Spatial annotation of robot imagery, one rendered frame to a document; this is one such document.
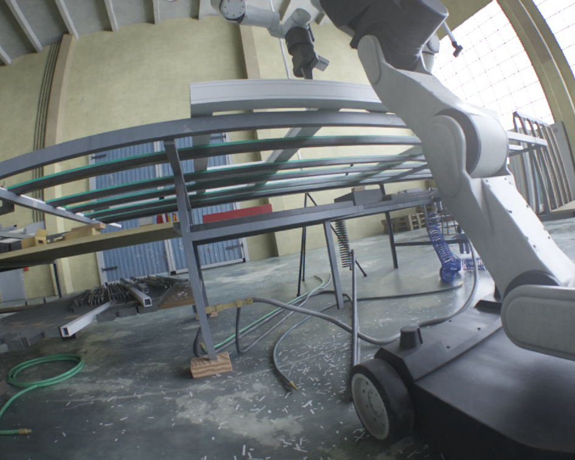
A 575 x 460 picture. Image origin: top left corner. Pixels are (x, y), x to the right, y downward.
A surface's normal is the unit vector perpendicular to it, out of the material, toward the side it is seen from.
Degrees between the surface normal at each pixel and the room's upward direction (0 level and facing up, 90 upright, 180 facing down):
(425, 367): 45
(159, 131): 90
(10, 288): 90
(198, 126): 90
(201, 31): 90
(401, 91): 109
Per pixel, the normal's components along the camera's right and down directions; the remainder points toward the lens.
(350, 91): 0.29, -0.07
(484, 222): -0.78, 0.57
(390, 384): -0.04, -0.82
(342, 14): -0.53, 0.57
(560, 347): -0.95, 0.17
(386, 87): -0.74, 0.46
